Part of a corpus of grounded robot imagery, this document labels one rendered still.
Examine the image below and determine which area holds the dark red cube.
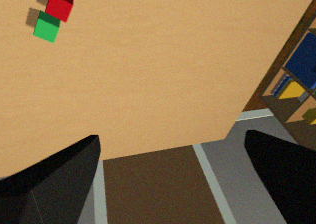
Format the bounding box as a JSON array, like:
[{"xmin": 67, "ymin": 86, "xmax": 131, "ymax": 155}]
[{"xmin": 45, "ymin": 0, "xmax": 74, "ymax": 22}]

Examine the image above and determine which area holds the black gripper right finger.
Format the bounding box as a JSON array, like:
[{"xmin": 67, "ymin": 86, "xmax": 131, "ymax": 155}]
[{"xmin": 244, "ymin": 130, "xmax": 316, "ymax": 224}]

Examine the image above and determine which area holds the green cube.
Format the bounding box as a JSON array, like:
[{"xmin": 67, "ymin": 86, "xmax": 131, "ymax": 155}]
[{"xmin": 33, "ymin": 11, "xmax": 61, "ymax": 43}]

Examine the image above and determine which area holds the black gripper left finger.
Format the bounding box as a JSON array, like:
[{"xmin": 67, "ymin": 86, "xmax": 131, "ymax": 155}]
[{"xmin": 0, "ymin": 135, "xmax": 101, "ymax": 224}]

